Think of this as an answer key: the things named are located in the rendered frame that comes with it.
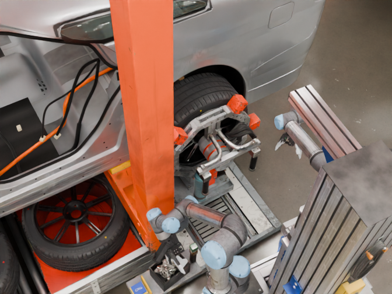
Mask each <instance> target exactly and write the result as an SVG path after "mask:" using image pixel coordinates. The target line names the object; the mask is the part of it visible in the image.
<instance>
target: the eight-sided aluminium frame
mask: <svg viewBox="0 0 392 294"><path fill-rule="evenodd" d="M211 117H212V118H211ZM228 117H229V118H232V119H235V120H238V121H239V122H238V123H245V124H246V125H248V126H249V123H250V117H249V116H248V115H247V113H246V112H245V111H242V112H241V114H234V112H233V111H232V109H231V108H230V107H229V106H228V105H224V106H221V107H220V108H217V109H216V110H213V111H211V112H209V113H206V114H204V115H202V116H200V117H198V118H195V119H193V120H192V121H191V122H189V124H188V125H187V126H186V128H185V129H184V131H185V133H186V134H187V135H188V138H187V139H186V141H185V142H184V143H183V144H182V145H177V144H174V176H181V177H191V178H194V174H195V172H196V168H197V167H198V166H200V165H202V164H204V163H207V162H208V161H207V160H206V161H204V162H202V163H200V164H198V165H195V166H193V167H190V166H182V165H179V154H180V152H181V151H182V150H183V149H184V148H185V147H186V145H187V144H188V143H189V142H190V141H191V140H192V139H193V138H194V137H195V135H196V134H197V133H198V132H199V131H200V130H202V129H204V128H206V127H208V126H210V125H212V124H214V123H217V122H218V121H221V120H223V119H225V118H228ZM209 118H210V119H209ZM207 119H208V120H207ZM246 139H247V135H245V136H242V137H237V138H234V139H233V140H232V141H231V142H232V143H233V144H235V145H242V144H243V143H244V142H245V140H246ZM226 147H227V148H228V150H229V151H230V152H233V151H235V150H236V149H233V148H231V147H230V146H229V145H226Z"/></svg>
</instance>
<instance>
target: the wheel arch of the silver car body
mask: <svg viewBox="0 0 392 294"><path fill-rule="evenodd" d="M201 73H215V74H219V75H222V76H223V77H224V78H226V79H227V81H228V82H229V83H230V84H231V85H232V86H233V88H234V89H235V90H236V92H237V93H238V94H240V95H242V96H243V97H244V98H245V100H246V99H247V82H246V79H245V77H244V75H243V74H242V72H241V71H240V70H239V69H237V68H236V67H234V66H231V65H227V64H212V65H207V66H203V67H200V68H197V69H195V70H193V71H191V72H189V73H187V74H185V75H183V76H184V77H186V78H187V77H189V76H192V75H196V74H201ZM183 76H182V77H183ZM180 78H181V77H180ZM180 78H179V79H180ZM177 80H178V79H177ZM175 81H176V80H175ZM173 83H174V82H173Z"/></svg>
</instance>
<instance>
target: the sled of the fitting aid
mask: <svg viewBox="0 0 392 294"><path fill-rule="evenodd" d="M223 176H224V178H225V179H226V184H224V185H222V186H220V187H218V188H216V189H214V190H212V191H210V192H209V194H208V195H207V198H206V200H205V201H202V202H198V203H199V204H201V205H205V204H207V203H209V202H211V201H213V200H215V199H217V198H218V197H220V196H222V195H224V194H226V193H228V192H230V191H232V190H233V187H234V184H233V183H232V181H231V180H230V178H229V177H228V176H227V174H224V175H223Z"/></svg>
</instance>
